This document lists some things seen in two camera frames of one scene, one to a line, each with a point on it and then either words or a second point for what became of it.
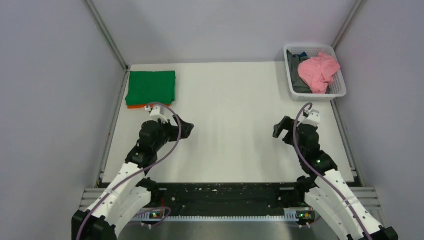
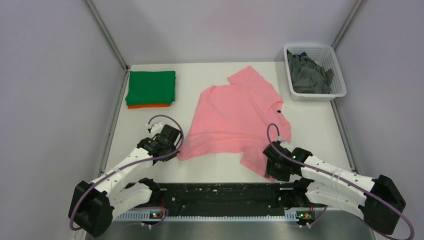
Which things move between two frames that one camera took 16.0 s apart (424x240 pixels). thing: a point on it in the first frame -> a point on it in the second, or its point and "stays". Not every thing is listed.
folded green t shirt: [146, 87] stays
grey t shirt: [299, 85] stays
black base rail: [229, 196] stays
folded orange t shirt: [136, 106] stays
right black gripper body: [289, 138] -> [275, 169]
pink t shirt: [317, 72] -> [245, 116]
